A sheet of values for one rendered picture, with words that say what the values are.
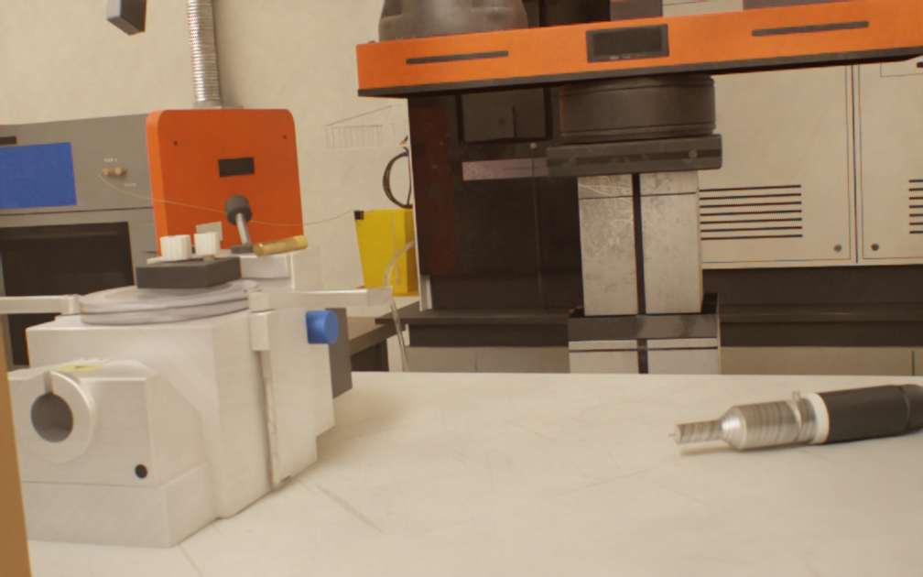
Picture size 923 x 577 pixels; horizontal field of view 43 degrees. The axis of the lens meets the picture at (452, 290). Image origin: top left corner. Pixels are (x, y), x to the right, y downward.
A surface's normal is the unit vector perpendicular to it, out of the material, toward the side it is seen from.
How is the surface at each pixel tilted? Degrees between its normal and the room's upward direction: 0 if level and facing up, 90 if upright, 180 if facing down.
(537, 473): 0
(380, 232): 93
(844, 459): 0
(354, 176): 90
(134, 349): 90
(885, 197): 90
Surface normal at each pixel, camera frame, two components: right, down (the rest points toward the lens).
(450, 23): -0.04, 0.13
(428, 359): -0.35, 0.14
